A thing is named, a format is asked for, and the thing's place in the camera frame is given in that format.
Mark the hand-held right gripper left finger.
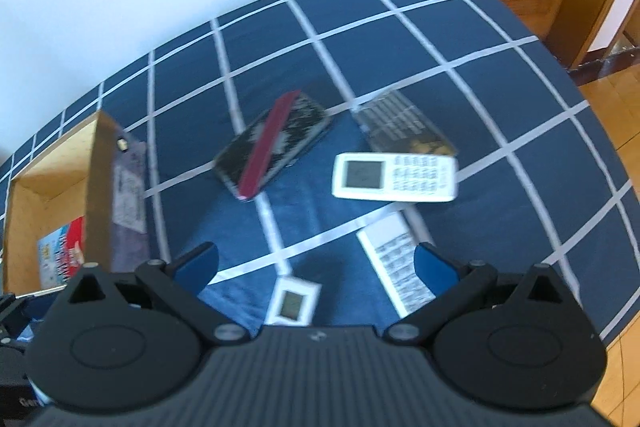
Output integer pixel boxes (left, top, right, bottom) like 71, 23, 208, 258
62, 242, 253, 348

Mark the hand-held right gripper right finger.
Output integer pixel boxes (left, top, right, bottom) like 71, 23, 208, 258
382, 242, 581, 348

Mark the white remote control with screen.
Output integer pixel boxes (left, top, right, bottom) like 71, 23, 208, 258
331, 152, 460, 204

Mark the cardboard box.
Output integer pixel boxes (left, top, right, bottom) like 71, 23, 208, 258
2, 109, 151, 303

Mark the small white screen device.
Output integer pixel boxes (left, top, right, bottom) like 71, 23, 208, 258
265, 278, 322, 327

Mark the colourful printed packet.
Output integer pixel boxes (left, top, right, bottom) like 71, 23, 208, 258
37, 217, 86, 288

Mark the black patterned notebook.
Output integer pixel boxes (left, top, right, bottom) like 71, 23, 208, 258
214, 92, 333, 202

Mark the blue checked bedsheet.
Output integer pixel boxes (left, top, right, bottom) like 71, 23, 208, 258
0, 0, 640, 348

